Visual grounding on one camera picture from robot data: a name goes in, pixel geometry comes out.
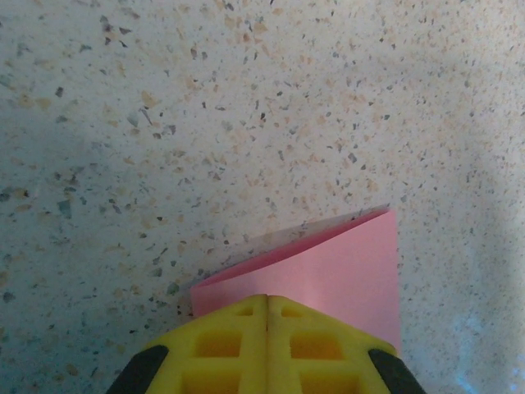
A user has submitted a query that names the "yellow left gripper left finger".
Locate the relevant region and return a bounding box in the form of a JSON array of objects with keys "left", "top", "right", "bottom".
[{"left": 109, "top": 293, "right": 269, "bottom": 394}]

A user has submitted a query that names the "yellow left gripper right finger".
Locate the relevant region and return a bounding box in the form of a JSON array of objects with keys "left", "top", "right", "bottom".
[{"left": 267, "top": 293, "right": 428, "bottom": 394}]

